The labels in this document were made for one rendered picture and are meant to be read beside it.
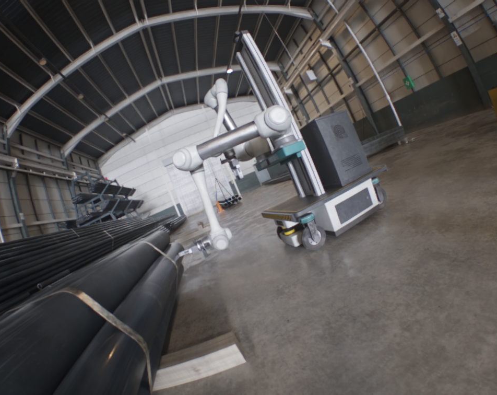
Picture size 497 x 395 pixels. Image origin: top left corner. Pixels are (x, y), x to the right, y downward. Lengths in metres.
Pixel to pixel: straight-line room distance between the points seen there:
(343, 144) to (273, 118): 0.68
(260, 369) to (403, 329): 0.49
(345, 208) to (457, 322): 1.09
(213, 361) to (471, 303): 0.89
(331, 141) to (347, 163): 0.20
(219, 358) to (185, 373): 0.15
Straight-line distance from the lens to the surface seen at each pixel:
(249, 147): 1.97
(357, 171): 1.79
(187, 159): 1.35
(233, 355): 0.89
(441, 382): 0.69
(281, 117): 1.26
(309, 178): 1.70
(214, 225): 1.44
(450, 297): 0.90
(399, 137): 7.43
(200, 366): 0.92
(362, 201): 1.69
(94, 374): 0.53
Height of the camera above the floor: 0.59
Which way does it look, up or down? 3 degrees down
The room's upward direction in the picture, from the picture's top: 23 degrees counter-clockwise
